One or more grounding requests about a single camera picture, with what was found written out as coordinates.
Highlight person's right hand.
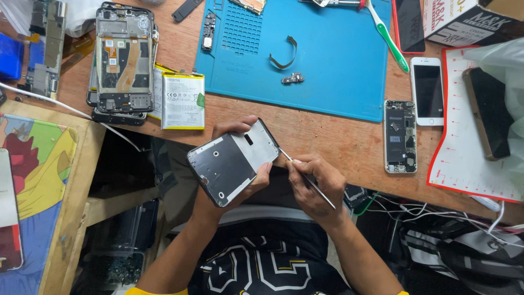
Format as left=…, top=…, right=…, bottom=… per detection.
left=285, top=154, right=349, bottom=230

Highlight person's left hand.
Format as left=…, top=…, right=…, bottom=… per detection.
left=192, top=116, right=273, bottom=223

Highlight black phone frame metal plate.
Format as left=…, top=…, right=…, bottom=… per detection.
left=187, top=118, right=281, bottom=208

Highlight thin metal pry tool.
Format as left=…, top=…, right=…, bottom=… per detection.
left=279, top=147, right=337, bottom=210

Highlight camouflage trousers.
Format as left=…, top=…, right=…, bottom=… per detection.
left=151, top=137, right=198, bottom=230

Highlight black printed shirt yellow sleeves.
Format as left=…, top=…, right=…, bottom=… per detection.
left=124, top=216, right=410, bottom=295

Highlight opened phone with internals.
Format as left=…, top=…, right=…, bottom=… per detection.
left=383, top=99, right=418, bottom=174

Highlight small charging port board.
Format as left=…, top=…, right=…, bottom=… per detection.
left=281, top=72, right=306, bottom=86

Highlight white yellow phone battery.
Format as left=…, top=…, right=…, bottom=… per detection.
left=147, top=62, right=181, bottom=120
left=160, top=72, right=206, bottom=131

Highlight crate of electronic parts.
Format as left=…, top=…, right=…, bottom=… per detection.
left=80, top=199, right=160, bottom=295

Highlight blue silicone repair mat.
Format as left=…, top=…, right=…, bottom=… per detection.
left=195, top=0, right=393, bottom=123

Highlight white smartphone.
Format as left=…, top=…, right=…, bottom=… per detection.
left=410, top=57, right=445, bottom=127

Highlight white mat red border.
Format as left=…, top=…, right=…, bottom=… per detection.
left=426, top=45, right=524, bottom=204

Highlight black white striped bag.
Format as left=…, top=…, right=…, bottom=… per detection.
left=398, top=220, right=524, bottom=295

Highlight wooden side table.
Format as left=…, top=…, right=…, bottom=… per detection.
left=0, top=100, right=160, bottom=295

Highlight green white toothbrush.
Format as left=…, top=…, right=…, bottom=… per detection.
left=364, top=0, right=410, bottom=74

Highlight narrow black circuit board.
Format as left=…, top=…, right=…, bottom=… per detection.
left=201, top=12, right=217, bottom=52

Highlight stack of disassembled phones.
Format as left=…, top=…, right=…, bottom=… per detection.
left=85, top=2, right=160, bottom=126

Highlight black phone gold edge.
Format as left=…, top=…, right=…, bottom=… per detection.
left=462, top=67, right=515, bottom=161

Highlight black phone red case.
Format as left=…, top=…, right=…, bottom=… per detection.
left=391, top=0, right=427, bottom=55

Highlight colourful cartoon mouse pad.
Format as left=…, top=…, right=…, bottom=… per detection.
left=0, top=113, right=79, bottom=295

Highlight circuit board with shield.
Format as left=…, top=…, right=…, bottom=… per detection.
left=228, top=0, right=267, bottom=16

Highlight black plastic strip part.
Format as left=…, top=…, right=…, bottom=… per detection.
left=171, top=0, right=204, bottom=23

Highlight white tablet device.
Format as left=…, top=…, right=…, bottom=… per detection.
left=0, top=148, right=24, bottom=272

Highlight printed cardboard box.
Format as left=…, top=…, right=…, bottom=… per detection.
left=422, top=0, right=524, bottom=48

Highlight clear plastic bag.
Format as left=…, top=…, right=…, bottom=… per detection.
left=464, top=37, right=524, bottom=198

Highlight white plastic bag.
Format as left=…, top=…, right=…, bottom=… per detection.
left=0, top=0, right=100, bottom=38

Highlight long phone motherboard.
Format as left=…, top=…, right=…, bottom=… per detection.
left=18, top=0, right=69, bottom=101

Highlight blue plastic box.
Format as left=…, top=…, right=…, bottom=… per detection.
left=0, top=32, right=25, bottom=81

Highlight bundle of white cables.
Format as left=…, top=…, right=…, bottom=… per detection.
left=364, top=192, right=524, bottom=249

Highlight brown flex ribbon cable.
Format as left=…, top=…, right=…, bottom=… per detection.
left=269, top=36, right=299, bottom=70

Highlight white cable plug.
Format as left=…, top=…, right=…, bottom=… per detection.
left=470, top=195, right=502, bottom=212

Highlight white cable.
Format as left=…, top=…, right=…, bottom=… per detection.
left=0, top=81, right=142, bottom=152

